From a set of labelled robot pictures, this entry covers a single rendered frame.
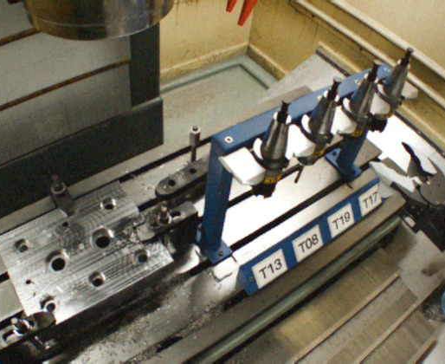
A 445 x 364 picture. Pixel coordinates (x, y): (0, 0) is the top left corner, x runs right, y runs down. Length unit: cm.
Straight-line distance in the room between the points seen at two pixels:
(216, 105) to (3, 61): 99
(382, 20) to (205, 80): 81
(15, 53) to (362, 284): 102
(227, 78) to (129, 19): 149
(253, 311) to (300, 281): 13
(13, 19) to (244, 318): 77
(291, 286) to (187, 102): 102
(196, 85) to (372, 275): 108
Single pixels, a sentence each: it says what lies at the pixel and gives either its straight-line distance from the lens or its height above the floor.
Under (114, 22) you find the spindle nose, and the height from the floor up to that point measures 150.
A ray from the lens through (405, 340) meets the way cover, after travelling 118.
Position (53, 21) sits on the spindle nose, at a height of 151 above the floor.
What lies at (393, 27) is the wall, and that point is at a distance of 141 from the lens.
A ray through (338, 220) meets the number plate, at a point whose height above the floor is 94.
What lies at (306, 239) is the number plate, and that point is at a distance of 91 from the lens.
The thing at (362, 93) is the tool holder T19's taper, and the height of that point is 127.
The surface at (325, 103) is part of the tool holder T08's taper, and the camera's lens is 68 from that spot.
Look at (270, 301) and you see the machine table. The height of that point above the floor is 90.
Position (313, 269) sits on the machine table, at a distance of 93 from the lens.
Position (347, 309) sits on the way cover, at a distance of 109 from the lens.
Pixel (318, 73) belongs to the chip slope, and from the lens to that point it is 158.
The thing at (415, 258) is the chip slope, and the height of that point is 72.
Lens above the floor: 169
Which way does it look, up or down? 51 degrees down
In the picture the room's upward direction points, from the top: 9 degrees clockwise
